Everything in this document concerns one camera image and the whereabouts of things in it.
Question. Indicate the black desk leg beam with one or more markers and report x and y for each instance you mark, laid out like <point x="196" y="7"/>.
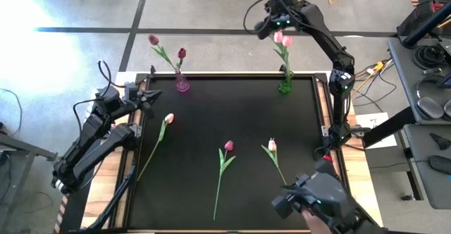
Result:
<point x="391" y="128"/>

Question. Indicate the black metal table frame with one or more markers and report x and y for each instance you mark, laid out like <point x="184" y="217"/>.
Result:
<point x="211" y="74"/>

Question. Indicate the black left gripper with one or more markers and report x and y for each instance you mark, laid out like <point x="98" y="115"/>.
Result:
<point x="133" y="94"/>

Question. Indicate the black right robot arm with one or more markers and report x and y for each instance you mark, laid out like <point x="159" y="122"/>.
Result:
<point x="333" y="49"/>

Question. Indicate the gray metal stand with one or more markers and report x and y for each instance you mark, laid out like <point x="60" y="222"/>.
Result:
<point x="21" y="146"/>

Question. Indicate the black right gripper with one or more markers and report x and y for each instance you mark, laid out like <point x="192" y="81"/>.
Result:
<point x="287" y="13"/>

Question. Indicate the black floor mat striped edge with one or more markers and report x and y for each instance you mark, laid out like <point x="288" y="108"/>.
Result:
<point x="75" y="209"/>

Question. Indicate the black computer mouse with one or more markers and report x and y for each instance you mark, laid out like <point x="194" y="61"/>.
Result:
<point x="438" y="164"/>

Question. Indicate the gray side desk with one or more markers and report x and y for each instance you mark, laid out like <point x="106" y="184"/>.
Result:
<point x="405" y="86"/>

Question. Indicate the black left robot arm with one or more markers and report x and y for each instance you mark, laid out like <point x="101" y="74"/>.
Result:
<point x="88" y="149"/>

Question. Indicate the white paper sheet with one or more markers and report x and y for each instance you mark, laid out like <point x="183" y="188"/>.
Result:
<point x="382" y="139"/>

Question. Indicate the black triangular object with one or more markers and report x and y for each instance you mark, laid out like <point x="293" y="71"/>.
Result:
<point x="440" y="141"/>

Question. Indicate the black table mat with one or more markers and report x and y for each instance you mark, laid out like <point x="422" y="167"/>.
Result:
<point x="197" y="191"/>

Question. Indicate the gray low desk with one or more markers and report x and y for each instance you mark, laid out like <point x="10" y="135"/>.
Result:
<point x="433" y="191"/>

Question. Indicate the person's hand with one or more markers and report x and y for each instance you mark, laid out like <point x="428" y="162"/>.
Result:
<point x="313" y="223"/>

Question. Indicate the black case with red trim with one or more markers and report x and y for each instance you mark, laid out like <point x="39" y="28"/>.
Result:
<point x="410" y="17"/>

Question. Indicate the green glass vase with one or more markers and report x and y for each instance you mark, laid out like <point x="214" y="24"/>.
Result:
<point x="285" y="86"/>

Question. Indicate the pink glass vase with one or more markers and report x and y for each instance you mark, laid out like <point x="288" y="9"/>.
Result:
<point x="182" y="84"/>

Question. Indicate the dark pink artificial tulip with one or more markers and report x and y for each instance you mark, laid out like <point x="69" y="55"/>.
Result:
<point x="229" y="145"/>
<point x="153" y="39"/>
<point x="181" y="53"/>

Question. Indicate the black diagonal frame strut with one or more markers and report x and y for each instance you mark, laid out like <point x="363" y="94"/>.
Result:
<point x="116" y="198"/>

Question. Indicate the light pink artificial tulip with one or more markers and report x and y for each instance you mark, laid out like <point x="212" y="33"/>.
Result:
<point x="278" y="36"/>
<point x="272" y="144"/>
<point x="169" y="118"/>
<point x="287" y="41"/>

